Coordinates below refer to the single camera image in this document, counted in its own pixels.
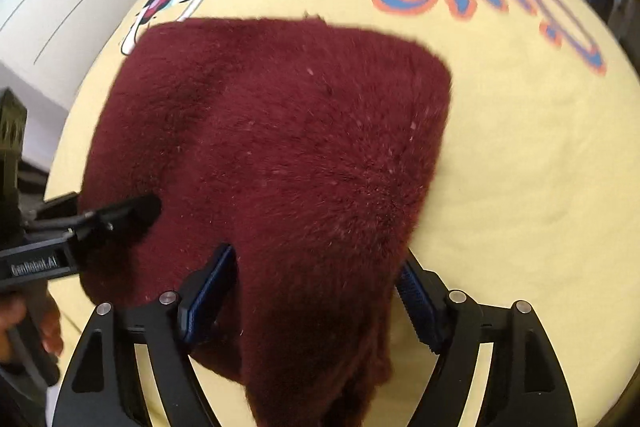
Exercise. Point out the person's left hand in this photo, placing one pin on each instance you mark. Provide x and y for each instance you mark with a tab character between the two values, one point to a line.
52	327

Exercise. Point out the maroon knit sweater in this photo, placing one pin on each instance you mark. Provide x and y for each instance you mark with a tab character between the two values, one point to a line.
280	147

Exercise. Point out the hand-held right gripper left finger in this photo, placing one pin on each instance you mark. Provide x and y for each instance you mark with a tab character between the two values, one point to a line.
207	292

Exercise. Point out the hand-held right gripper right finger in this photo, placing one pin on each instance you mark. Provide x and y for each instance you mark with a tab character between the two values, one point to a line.
419	302

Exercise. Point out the yellow printed blanket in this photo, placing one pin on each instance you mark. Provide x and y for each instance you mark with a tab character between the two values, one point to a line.
525	157

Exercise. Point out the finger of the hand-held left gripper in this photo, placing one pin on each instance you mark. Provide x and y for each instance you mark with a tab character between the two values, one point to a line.
125	214

